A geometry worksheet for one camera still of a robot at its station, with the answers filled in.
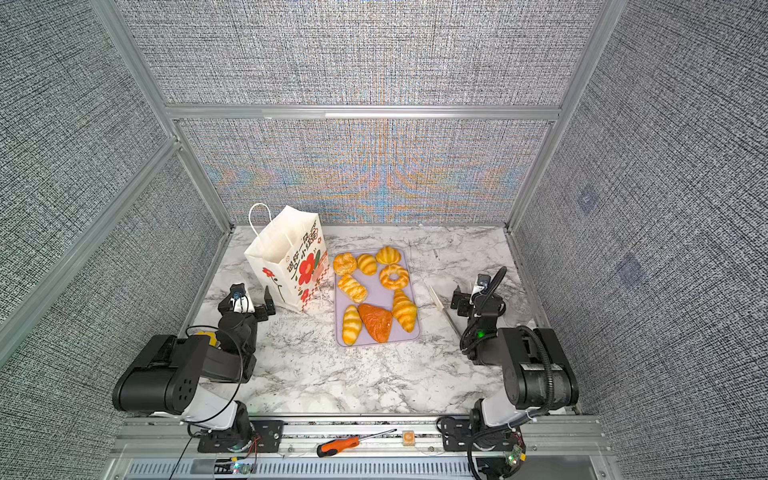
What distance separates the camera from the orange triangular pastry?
0.90m

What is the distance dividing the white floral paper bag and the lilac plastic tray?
4.5 inches

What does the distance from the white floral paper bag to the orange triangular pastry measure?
208 millimetres

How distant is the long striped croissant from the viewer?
92 centimetres

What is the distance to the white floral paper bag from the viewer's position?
81 centimetres

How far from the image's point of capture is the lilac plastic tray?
0.92 metres
